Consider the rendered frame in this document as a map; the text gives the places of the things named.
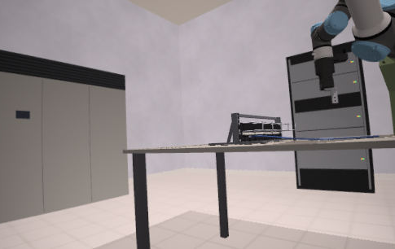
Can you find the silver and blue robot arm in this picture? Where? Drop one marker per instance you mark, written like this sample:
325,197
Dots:
373,29

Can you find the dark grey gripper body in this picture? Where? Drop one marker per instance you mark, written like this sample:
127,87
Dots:
324,65

